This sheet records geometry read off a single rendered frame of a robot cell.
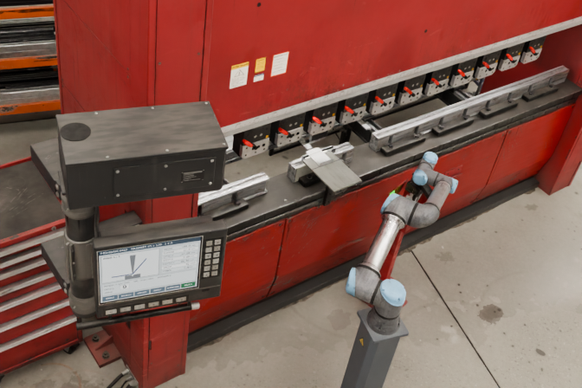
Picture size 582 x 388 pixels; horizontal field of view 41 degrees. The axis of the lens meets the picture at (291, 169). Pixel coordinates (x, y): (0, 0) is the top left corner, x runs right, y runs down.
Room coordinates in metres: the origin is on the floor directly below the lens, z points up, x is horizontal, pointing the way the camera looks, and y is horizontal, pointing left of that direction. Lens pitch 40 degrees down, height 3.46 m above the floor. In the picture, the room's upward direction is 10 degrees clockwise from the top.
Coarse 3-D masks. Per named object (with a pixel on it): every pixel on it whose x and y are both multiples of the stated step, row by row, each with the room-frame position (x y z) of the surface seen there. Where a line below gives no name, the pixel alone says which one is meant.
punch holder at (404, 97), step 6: (414, 78) 3.47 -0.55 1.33; (420, 78) 3.50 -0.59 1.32; (402, 84) 3.44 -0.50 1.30; (408, 84) 3.44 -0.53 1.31; (414, 84) 3.47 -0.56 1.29; (420, 84) 3.51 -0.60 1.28; (402, 90) 3.43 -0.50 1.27; (414, 90) 3.48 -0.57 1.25; (420, 90) 3.51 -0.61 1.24; (396, 96) 3.45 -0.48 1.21; (402, 96) 3.42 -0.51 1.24; (408, 96) 3.46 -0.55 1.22; (396, 102) 3.45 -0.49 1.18; (402, 102) 3.43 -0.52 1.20; (408, 102) 3.47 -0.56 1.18
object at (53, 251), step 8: (120, 216) 2.23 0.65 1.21; (128, 216) 2.23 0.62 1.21; (136, 216) 2.24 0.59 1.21; (104, 224) 2.16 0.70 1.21; (112, 224) 2.17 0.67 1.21; (120, 224) 2.18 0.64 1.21; (128, 224) 2.18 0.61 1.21; (136, 224) 2.20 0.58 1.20; (56, 240) 2.04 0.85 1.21; (48, 248) 1.99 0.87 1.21; (56, 248) 1.99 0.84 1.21; (64, 248) 2.00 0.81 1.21; (48, 256) 1.95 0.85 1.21; (56, 256) 1.95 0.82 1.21; (64, 256) 1.96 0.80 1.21; (48, 264) 1.95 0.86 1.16; (56, 264) 1.91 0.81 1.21; (64, 264) 1.92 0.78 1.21; (56, 272) 1.89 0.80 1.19; (64, 272) 1.88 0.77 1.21; (64, 280) 1.85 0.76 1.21; (64, 288) 1.84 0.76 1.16
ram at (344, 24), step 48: (240, 0) 2.70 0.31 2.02; (288, 0) 2.86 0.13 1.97; (336, 0) 3.03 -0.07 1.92; (384, 0) 3.23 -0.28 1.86; (432, 0) 3.45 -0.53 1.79; (480, 0) 3.70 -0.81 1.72; (528, 0) 3.98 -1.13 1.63; (576, 0) 4.31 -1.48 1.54; (240, 48) 2.71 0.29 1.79; (288, 48) 2.88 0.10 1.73; (336, 48) 3.07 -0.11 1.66; (384, 48) 3.28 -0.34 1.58; (432, 48) 3.52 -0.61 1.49; (240, 96) 2.73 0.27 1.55; (288, 96) 2.91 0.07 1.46
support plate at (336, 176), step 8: (328, 152) 3.15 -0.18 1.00; (304, 160) 3.05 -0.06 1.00; (312, 160) 3.06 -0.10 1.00; (312, 168) 3.00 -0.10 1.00; (320, 168) 3.01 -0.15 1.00; (328, 168) 3.02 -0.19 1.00; (336, 168) 3.03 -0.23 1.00; (344, 168) 3.04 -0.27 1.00; (320, 176) 2.95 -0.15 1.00; (328, 176) 2.96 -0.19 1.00; (336, 176) 2.97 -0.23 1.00; (344, 176) 2.98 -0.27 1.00; (352, 176) 2.99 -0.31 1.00; (328, 184) 2.89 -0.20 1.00; (336, 184) 2.90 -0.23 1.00; (344, 184) 2.91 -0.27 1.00; (352, 184) 2.93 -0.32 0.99
